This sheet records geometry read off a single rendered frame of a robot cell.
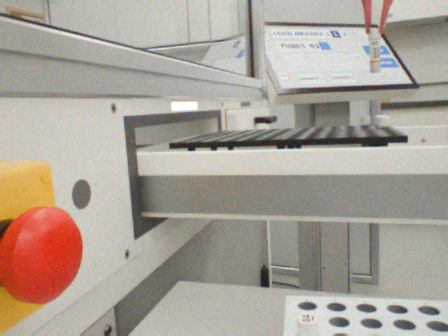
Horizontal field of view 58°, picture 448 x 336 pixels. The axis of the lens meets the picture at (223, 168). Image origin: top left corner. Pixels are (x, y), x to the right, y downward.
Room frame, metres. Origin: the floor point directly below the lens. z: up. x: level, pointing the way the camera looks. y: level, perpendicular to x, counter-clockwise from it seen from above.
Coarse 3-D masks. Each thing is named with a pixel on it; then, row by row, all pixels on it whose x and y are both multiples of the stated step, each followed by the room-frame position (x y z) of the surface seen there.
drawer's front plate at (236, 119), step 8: (232, 112) 0.66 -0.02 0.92; (240, 112) 0.69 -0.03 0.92; (248, 112) 0.74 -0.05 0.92; (256, 112) 0.81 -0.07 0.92; (264, 112) 0.89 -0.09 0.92; (232, 120) 0.66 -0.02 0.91; (240, 120) 0.68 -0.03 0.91; (248, 120) 0.74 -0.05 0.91; (232, 128) 0.66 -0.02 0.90; (240, 128) 0.68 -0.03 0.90; (248, 128) 0.74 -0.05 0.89; (256, 128) 0.80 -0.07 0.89; (264, 128) 0.88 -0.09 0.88
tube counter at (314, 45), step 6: (312, 42) 1.35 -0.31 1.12; (318, 42) 1.36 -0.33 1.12; (324, 42) 1.37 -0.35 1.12; (330, 42) 1.37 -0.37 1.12; (336, 42) 1.38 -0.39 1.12; (342, 42) 1.39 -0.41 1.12; (348, 42) 1.40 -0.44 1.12; (354, 42) 1.41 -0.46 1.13; (312, 48) 1.33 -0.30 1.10; (318, 48) 1.34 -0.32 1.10; (324, 48) 1.34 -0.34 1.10; (330, 48) 1.35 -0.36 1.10; (336, 48) 1.36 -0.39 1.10; (342, 48) 1.37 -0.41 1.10; (348, 48) 1.38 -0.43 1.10; (354, 48) 1.38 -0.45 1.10
